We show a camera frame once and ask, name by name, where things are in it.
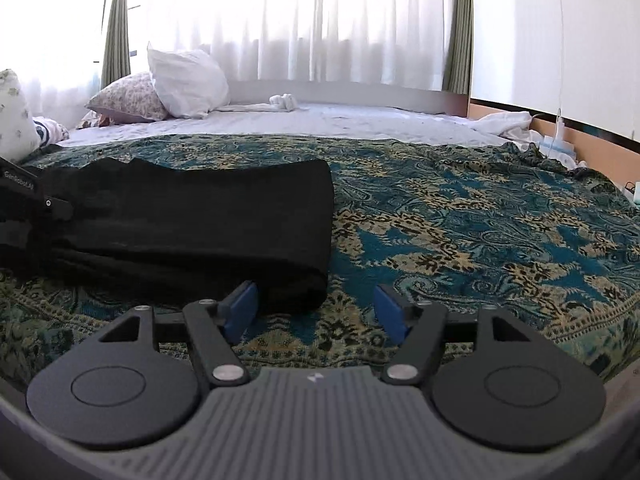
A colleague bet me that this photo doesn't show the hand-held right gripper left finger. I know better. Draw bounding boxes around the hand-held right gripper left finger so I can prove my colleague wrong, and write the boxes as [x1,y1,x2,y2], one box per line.
[97,280,259,389]

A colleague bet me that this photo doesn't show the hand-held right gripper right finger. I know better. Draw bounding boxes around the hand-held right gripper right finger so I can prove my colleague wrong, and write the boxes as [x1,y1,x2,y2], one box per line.
[373,283,537,387]

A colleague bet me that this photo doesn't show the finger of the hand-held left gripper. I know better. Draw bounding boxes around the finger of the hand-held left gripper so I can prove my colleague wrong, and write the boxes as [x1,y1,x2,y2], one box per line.
[31,194,74,222]

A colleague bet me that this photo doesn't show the black pants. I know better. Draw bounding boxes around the black pants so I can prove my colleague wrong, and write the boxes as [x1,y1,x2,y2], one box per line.
[10,156,336,317]

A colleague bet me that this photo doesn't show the striped cloth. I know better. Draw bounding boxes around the striped cloth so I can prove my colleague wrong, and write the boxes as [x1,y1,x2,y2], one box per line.
[32,116,70,147]

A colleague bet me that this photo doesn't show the white floral cushion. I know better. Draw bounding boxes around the white floral cushion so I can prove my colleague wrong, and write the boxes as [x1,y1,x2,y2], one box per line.
[0,69,42,164]

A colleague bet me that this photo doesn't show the teal paisley blanket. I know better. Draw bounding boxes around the teal paisley blanket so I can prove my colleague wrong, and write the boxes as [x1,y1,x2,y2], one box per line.
[0,132,640,403]

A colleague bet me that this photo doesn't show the purple floral pillow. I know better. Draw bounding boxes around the purple floral pillow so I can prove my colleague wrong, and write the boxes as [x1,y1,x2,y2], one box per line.
[85,71,169,124]

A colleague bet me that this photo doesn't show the white pillow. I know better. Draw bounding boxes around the white pillow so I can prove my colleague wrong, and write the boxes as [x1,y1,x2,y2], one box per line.
[146,42,231,120]

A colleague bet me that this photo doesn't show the green curtain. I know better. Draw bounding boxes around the green curtain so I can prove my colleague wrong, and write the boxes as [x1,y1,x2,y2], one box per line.
[442,0,474,95]
[100,0,132,92]

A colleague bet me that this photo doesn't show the white bed sheet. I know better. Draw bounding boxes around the white bed sheet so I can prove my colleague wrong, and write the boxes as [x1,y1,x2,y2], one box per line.
[57,102,532,149]

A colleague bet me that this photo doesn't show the white rolled cloth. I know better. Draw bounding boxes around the white rolled cloth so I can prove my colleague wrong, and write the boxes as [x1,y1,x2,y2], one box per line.
[215,92,314,114]

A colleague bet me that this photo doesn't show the white crumpled cloth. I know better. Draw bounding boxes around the white crumpled cloth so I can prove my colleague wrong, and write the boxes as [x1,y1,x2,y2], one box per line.
[472,109,540,151]

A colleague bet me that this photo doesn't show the bed headboard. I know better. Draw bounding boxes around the bed headboard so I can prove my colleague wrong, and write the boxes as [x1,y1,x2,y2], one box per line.
[224,80,471,116]

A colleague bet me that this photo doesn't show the blue tissue pack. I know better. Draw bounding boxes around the blue tissue pack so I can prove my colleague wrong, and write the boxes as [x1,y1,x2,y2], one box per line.
[538,132,579,159]

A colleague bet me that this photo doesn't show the sheer white curtain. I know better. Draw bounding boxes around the sheer white curtain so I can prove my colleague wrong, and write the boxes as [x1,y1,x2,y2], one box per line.
[129,0,457,92]

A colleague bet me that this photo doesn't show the white cable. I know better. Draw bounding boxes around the white cable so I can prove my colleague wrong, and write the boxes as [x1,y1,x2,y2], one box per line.
[553,0,567,122]

